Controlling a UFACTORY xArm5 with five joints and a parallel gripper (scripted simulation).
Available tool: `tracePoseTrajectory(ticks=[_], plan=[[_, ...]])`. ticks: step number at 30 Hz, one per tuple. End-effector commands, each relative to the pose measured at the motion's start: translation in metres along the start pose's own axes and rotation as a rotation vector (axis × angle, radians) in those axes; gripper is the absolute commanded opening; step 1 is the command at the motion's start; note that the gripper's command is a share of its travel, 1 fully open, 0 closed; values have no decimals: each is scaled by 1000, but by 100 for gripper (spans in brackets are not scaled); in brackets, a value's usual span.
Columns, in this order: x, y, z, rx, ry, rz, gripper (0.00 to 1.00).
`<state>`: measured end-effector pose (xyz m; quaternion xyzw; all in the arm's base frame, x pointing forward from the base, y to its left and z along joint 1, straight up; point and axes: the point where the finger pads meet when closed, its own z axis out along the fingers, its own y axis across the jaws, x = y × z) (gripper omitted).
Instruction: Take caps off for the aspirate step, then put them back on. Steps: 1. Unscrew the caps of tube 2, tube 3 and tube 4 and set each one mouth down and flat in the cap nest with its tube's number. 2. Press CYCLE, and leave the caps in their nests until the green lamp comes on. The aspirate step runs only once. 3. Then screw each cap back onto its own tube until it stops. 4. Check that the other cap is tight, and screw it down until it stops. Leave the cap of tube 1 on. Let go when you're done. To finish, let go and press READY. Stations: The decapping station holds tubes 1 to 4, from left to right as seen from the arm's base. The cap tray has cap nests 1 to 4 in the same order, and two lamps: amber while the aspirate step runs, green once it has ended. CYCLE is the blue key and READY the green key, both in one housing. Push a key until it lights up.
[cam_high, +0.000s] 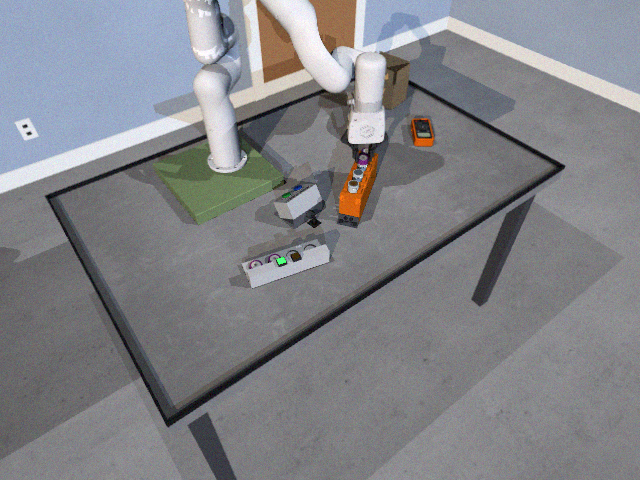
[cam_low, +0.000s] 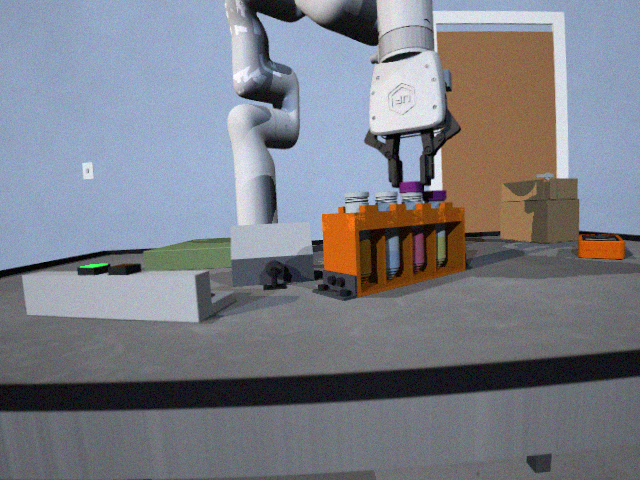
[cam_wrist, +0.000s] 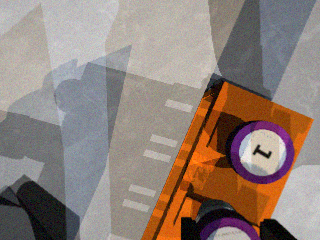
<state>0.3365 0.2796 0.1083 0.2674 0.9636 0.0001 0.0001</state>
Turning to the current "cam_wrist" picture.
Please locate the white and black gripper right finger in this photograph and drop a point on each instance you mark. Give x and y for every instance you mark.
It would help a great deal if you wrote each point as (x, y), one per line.
(271, 229)

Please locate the orange tube rack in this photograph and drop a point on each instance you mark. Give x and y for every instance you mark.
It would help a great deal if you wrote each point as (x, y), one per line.
(206, 173)

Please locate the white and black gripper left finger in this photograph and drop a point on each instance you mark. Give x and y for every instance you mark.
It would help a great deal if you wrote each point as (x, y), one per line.
(189, 229)

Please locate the grey button housing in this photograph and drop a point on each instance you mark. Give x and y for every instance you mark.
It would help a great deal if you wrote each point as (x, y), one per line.
(16, 221)

